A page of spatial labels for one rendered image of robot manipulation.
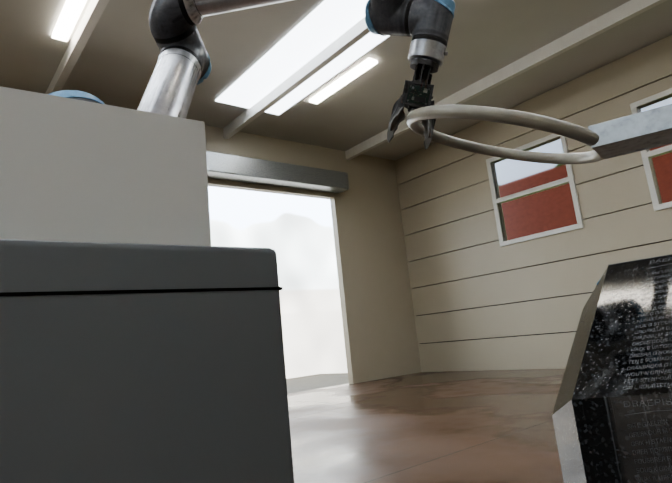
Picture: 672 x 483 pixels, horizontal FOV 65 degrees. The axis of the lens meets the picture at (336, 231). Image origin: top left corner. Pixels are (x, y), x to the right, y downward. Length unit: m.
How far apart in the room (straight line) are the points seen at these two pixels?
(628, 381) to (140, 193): 0.80
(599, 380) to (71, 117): 0.90
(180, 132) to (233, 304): 0.27
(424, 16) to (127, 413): 1.11
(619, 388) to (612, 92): 7.33
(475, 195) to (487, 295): 1.65
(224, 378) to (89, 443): 0.17
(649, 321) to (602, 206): 6.92
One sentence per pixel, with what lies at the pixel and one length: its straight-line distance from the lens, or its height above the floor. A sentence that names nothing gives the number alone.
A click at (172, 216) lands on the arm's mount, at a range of 0.78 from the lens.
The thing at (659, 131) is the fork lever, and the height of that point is 1.05.
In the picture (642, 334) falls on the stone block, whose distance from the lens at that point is 1.05.
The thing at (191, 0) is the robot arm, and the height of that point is 1.57.
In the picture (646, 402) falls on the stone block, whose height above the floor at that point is 0.57.
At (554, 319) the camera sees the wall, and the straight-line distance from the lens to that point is 8.26.
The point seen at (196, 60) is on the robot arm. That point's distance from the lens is 1.51.
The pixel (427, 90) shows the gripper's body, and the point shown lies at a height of 1.28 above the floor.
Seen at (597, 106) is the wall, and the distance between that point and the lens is 8.23.
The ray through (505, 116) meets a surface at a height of 1.12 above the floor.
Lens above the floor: 0.71
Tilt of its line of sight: 12 degrees up
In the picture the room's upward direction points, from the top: 6 degrees counter-clockwise
